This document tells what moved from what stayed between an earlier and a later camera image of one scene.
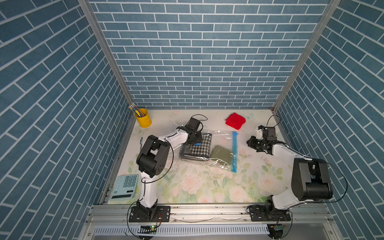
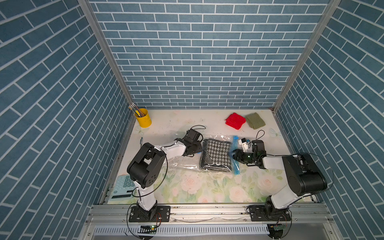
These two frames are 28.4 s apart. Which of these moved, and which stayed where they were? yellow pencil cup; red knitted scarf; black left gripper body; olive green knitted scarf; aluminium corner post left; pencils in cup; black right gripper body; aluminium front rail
Moved: black right gripper body; black left gripper body; olive green knitted scarf
Stayed: pencils in cup; red knitted scarf; aluminium front rail; yellow pencil cup; aluminium corner post left
